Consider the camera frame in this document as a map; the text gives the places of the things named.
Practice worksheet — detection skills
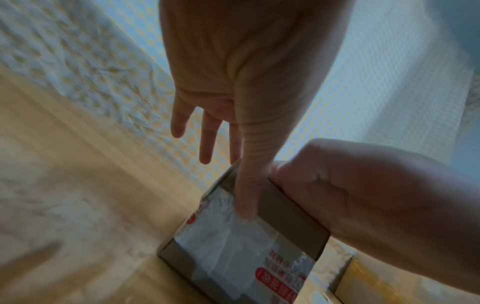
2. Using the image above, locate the white plastic packet red label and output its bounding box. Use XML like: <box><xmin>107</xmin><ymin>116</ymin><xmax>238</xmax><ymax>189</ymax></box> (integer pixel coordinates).
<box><xmin>175</xmin><ymin>186</ymin><xmax>317</xmax><ymax>304</ymax></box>

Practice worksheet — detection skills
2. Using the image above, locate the person's right hand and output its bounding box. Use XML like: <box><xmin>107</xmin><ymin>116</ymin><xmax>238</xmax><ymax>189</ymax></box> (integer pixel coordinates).
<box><xmin>268</xmin><ymin>138</ymin><xmax>480</xmax><ymax>287</ymax></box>

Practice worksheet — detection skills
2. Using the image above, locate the brown cardboard box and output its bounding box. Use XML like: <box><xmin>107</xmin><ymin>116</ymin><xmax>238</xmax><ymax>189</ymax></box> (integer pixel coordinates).
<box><xmin>156</xmin><ymin>158</ymin><xmax>332</xmax><ymax>304</ymax></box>

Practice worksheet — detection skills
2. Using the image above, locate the pale blue fabric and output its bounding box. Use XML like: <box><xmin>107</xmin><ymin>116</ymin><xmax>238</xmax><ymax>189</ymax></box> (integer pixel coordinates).
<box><xmin>420</xmin><ymin>0</ymin><xmax>480</xmax><ymax>167</ymax></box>

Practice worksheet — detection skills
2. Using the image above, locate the person's left hand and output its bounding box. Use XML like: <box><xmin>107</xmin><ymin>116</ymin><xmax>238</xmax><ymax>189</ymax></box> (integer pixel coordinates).
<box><xmin>159</xmin><ymin>0</ymin><xmax>356</xmax><ymax>220</ymax></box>

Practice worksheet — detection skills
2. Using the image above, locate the cardboard box with clear tape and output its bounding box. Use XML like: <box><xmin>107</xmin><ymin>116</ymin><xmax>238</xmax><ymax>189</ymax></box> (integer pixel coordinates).
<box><xmin>329</xmin><ymin>257</ymin><xmax>480</xmax><ymax>304</ymax></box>

